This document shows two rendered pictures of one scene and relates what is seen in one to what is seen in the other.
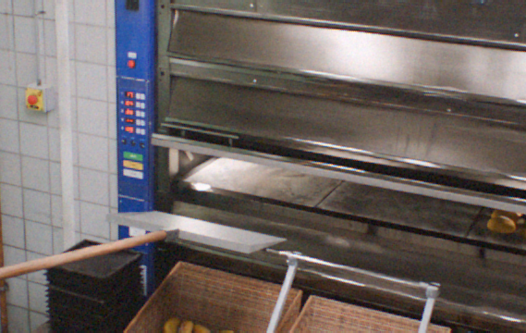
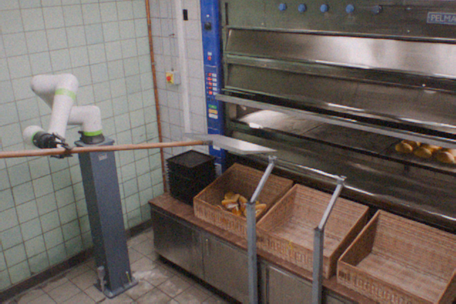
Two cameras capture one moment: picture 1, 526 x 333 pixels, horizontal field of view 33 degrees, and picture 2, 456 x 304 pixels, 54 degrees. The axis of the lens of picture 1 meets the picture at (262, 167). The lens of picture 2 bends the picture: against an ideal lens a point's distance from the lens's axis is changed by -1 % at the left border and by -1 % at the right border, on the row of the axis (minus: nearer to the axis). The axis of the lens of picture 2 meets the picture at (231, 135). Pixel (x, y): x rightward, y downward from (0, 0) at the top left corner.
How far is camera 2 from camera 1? 0.84 m
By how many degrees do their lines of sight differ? 19
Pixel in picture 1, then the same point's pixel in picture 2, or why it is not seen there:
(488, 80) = (384, 59)
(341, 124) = (308, 87)
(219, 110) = (250, 81)
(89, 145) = (195, 102)
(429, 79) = (351, 59)
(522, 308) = (409, 197)
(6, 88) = (160, 73)
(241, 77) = (259, 63)
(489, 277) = (390, 178)
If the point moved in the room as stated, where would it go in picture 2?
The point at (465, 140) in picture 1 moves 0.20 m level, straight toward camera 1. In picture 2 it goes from (373, 95) to (363, 103)
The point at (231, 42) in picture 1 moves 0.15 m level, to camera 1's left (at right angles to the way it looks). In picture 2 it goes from (254, 44) to (233, 43)
